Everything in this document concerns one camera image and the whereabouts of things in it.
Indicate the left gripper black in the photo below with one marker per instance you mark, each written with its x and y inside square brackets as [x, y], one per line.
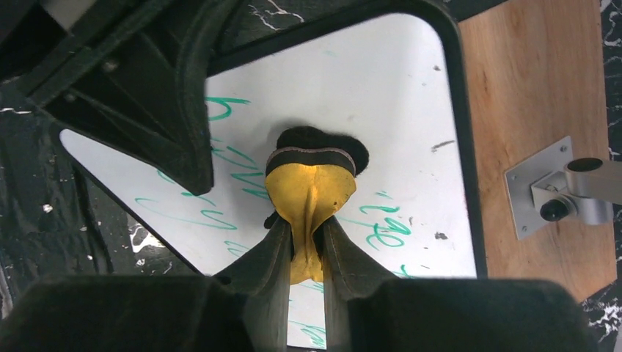
[128, 74]

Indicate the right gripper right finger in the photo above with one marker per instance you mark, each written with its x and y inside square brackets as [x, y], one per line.
[351, 278]

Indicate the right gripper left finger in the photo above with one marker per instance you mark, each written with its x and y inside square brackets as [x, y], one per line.
[260, 284]

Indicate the yellow black whiteboard eraser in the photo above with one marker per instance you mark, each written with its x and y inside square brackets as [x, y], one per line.
[308, 178]

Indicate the small whiteboard black frame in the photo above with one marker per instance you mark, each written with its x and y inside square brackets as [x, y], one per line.
[392, 80]

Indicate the wooden board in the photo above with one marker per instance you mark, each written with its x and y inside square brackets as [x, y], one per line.
[535, 74]

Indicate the silver metal bracket mount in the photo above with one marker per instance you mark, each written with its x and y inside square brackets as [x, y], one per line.
[553, 185]

